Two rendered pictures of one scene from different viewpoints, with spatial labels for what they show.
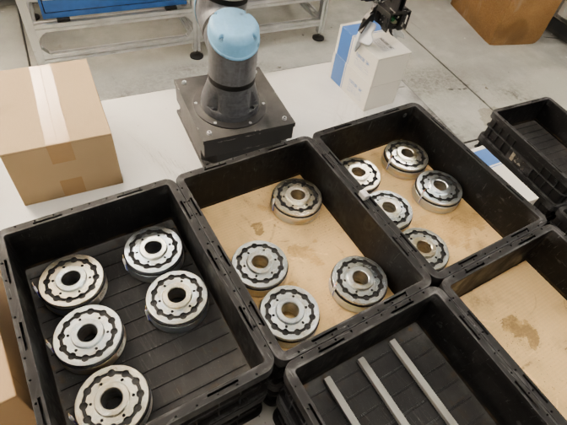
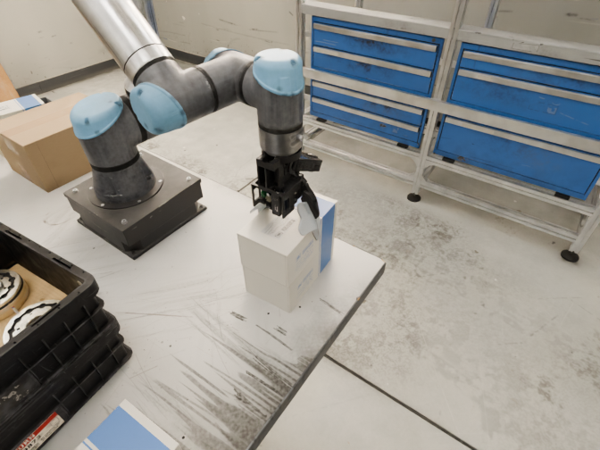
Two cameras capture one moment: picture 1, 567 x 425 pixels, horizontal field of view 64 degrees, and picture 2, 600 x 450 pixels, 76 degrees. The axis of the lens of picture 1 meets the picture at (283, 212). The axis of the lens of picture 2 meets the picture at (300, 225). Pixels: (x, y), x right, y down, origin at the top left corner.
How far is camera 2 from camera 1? 1.31 m
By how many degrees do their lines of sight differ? 46
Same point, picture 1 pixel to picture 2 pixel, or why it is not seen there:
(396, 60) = (264, 251)
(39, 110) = (41, 117)
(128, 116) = not seen: hidden behind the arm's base
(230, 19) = (96, 101)
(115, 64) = (348, 170)
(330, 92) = not seen: hidden behind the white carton
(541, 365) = not seen: outside the picture
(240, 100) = (96, 179)
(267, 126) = (104, 217)
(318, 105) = (227, 252)
